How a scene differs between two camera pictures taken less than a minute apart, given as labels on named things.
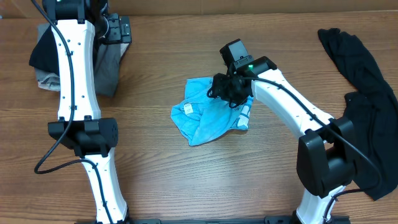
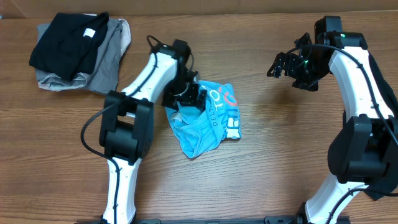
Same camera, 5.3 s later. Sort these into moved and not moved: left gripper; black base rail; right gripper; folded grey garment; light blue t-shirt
Moved: left gripper; light blue t-shirt; right gripper
Not moved: folded grey garment; black base rail
